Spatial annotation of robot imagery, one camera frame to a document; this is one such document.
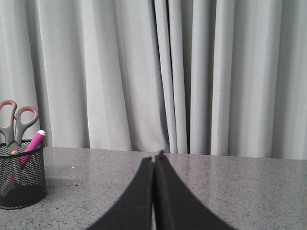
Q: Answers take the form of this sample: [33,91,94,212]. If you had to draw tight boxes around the grey orange scissors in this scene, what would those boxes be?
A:
[0,100,38,154]

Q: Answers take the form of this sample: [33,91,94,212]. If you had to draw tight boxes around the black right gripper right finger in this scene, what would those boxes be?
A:
[153,151,234,230]

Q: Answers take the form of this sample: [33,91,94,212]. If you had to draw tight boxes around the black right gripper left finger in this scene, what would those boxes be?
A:
[88,157,154,230]

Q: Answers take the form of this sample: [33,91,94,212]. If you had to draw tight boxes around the grey curtain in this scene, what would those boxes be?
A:
[0,0,307,160]

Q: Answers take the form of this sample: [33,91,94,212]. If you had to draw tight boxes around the pink highlighter pen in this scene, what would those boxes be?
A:
[4,130,46,192]

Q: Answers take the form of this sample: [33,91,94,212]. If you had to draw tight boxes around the black mesh pen bin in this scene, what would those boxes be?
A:
[0,140,47,209]

